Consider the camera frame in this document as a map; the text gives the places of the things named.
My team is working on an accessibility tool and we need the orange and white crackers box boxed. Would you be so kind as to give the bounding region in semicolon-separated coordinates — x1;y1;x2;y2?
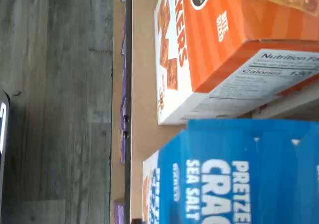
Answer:
154;0;319;125

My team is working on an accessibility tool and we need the blue and white crackers box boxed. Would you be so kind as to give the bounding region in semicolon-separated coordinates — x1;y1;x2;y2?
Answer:
141;118;319;224

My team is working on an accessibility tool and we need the purple Annie's snack box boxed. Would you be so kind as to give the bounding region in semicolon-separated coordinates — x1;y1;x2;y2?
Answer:
113;198;127;224
120;96;127;133
119;133;127;164

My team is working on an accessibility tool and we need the black device with white mark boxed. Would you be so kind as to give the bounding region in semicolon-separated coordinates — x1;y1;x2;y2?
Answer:
0;90;11;224

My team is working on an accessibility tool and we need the wooden shelf board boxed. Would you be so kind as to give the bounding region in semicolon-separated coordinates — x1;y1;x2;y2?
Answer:
131;0;194;224
110;0;126;224

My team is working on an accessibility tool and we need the black metal shelf frame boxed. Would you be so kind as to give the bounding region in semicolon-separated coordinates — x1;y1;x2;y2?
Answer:
124;0;133;224

